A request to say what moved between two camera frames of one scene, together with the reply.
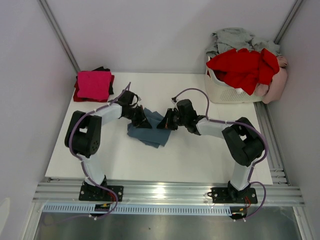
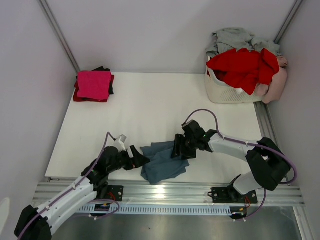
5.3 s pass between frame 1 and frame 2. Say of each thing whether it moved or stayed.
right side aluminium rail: stayed
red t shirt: stayed
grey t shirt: stayed
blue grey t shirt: moved
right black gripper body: moved
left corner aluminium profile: stayed
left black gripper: moved
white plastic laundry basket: stayed
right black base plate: stayed
